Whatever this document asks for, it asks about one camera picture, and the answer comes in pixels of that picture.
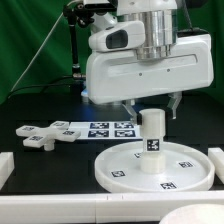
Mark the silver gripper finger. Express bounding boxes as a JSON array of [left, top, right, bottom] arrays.
[[168, 92, 182, 119], [122, 100, 137, 124]]

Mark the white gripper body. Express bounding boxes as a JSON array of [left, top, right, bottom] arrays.
[[86, 34, 214, 104]]

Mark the white round table top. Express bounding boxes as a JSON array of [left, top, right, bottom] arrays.
[[95, 141, 215, 193]]

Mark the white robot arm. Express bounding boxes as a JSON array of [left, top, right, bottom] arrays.
[[83, 0, 214, 124]]

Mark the white round object corner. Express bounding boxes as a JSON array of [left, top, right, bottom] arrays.
[[159, 204, 224, 224]]

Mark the white marker sheet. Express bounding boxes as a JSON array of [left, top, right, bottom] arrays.
[[69, 121, 141, 140]]

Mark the white right block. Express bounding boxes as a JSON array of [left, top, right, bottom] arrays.
[[208, 147, 224, 184]]

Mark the white block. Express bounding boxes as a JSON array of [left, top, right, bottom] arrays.
[[208, 147, 224, 184], [0, 152, 14, 190]]

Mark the white cross-shaped table base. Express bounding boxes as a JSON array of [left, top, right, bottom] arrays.
[[16, 121, 81, 151]]

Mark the white left block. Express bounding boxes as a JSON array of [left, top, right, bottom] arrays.
[[0, 152, 14, 190]]

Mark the black cable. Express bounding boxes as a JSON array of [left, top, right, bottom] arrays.
[[6, 75, 87, 100]]

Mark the overhead camera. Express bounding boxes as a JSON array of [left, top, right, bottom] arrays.
[[83, 0, 118, 11]]

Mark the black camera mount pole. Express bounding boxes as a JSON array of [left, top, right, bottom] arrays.
[[63, 2, 94, 79]]

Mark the white front rail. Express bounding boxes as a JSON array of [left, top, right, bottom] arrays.
[[0, 190, 224, 224]]

